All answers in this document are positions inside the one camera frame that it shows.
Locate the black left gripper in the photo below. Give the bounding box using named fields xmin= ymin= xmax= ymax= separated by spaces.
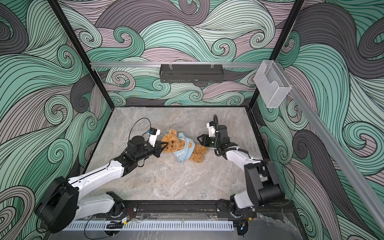
xmin=135 ymin=140 xmax=168 ymax=164

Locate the light blue bear hoodie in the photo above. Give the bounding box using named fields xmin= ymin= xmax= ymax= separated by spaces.
xmin=174 ymin=133 xmax=196 ymax=164

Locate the brown teddy bear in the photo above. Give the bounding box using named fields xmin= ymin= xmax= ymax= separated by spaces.
xmin=162 ymin=129 xmax=209 ymax=163

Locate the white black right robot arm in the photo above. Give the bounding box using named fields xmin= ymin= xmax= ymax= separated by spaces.
xmin=198 ymin=122 xmax=285 ymax=210

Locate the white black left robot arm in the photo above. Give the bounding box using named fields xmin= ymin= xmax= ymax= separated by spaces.
xmin=35 ymin=136 xmax=168 ymax=233

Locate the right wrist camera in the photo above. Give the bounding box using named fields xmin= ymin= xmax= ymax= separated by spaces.
xmin=207 ymin=121 xmax=216 ymax=138

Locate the black perforated wall tray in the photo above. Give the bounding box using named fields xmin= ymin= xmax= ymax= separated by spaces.
xmin=160 ymin=65 xmax=224 ymax=84

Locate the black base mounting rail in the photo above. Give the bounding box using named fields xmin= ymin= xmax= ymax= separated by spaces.
xmin=104 ymin=200 xmax=295 ymax=219

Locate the clear plastic wall holder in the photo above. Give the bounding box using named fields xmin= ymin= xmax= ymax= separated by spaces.
xmin=254 ymin=60 xmax=292 ymax=109

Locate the white slotted cable duct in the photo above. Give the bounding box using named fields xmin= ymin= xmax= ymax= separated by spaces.
xmin=64 ymin=220 xmax=235 ymax=232

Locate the aluminium back wall rail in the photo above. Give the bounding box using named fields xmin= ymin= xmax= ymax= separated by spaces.
xmin=90 ymin=61 xmax=262 ymax=69

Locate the aluminium wall rail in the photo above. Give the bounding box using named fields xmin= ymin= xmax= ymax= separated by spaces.
xmin=275 ymin=62 xmax=384 ymax=230
xmin=90 ymin=61 xmax=262 ymax=69

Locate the aluminium right wall rail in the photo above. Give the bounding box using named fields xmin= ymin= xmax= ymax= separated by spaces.
xmin=275 ymin=62 xmax=384 ymax=230

